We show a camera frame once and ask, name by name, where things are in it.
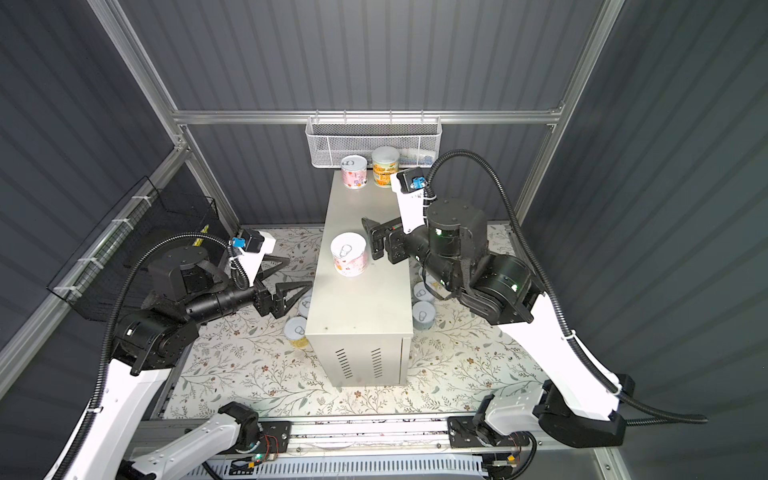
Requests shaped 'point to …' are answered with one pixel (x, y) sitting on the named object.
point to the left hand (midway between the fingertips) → (298, 271)
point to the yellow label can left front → (295, 331)
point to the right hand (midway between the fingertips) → (389, 215)
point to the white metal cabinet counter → (360, 327)
